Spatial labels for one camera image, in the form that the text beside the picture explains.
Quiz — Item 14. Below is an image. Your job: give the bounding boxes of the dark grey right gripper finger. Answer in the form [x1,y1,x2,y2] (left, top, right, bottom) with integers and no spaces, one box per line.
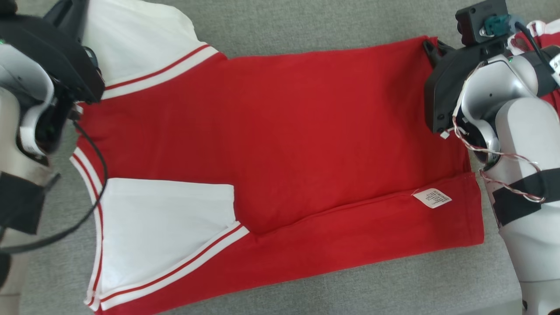
[422,38,456,67]

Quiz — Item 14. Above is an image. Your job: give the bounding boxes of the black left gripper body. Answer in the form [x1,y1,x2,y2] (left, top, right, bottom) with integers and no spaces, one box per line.
[0,13,106,104]

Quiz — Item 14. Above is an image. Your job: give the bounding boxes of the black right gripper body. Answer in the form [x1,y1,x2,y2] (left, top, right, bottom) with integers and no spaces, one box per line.
[423,38,511,134]

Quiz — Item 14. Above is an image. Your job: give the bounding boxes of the red shorts with white stripe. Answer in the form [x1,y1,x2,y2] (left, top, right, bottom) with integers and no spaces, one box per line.
[510,20,560,116]

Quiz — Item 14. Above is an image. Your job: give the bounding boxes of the red Bulls basketball jersey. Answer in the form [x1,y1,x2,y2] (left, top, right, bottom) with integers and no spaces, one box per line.
[70,0,485,315]

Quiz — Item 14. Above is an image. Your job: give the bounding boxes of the grey fabric sofa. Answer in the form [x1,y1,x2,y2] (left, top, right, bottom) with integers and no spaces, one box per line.
[0,0,560,315]

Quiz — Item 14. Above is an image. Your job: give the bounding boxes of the teal cable connector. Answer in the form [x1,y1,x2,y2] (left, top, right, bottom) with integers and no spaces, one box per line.
[480,14,522,38]

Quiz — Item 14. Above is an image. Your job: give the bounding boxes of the thin black cable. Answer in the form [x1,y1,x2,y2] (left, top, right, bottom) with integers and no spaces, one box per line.
[0,120,109,255]
[514,20,560,86]

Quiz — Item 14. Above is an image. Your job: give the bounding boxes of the twisted red white wire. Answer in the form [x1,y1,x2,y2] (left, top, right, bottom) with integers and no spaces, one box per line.
[452,114,546,204]

